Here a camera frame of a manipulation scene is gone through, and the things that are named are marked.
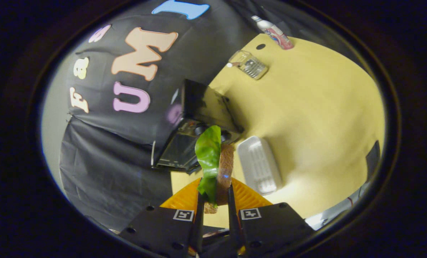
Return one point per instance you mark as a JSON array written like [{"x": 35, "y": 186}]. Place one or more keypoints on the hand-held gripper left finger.
[{"x": 200, "y": 218}]

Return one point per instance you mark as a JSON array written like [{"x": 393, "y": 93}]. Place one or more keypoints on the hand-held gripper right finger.
[{"x": 232, "y": 215}]

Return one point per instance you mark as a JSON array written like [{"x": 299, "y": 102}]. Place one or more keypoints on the lettuce and bread sandwich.
[{"x": 213, "y": 161}]

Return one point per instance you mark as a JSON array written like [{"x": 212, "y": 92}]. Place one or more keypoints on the black toaster oven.
[{"x": 195, "y": 118}]

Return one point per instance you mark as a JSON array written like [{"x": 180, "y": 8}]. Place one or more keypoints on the white ridged plastic tray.
[{"x": 259, "y": 165}]

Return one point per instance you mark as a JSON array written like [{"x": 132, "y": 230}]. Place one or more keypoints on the black backdrop cloth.
[{"x": 134, "y": 107}]

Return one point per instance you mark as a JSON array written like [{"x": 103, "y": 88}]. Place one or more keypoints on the clear glass jar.
[{"x": 248, "y": 64}]

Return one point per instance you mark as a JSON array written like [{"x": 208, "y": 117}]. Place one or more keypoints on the white bottle with pink label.
[{"x": 273, "y": 33}]

